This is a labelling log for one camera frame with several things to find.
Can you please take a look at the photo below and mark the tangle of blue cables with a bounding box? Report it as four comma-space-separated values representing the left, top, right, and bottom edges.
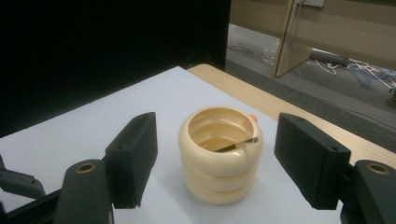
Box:
347, 63, 396, 91

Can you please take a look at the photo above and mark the white wall socket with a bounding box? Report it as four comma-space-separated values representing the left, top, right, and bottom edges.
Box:
297, 0, 325, 8

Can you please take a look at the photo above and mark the light wooden panel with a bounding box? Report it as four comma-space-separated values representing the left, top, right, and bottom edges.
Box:
273, 0, 313, 78

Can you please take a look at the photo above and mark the black curtain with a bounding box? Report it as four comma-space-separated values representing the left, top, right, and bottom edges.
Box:
0, 0, 233, 138

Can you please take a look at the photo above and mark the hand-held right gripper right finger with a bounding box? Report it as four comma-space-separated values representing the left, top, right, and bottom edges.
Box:
274, 112, 352, 211

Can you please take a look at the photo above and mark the thin dark paintbrush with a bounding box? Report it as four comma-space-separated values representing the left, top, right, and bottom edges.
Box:
214, 136, 261, 153

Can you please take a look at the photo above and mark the white table sheet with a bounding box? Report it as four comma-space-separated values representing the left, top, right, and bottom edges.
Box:
0, 65, 344, 224

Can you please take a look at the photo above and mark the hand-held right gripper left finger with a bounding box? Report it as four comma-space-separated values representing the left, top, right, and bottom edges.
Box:
105, 112, 159, 209

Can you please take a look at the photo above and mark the grey tube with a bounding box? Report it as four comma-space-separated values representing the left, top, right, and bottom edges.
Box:
309, 49, 350, 67

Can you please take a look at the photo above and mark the cream ribbed round holder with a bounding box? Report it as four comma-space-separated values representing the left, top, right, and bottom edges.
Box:
177, 106, 264, 206

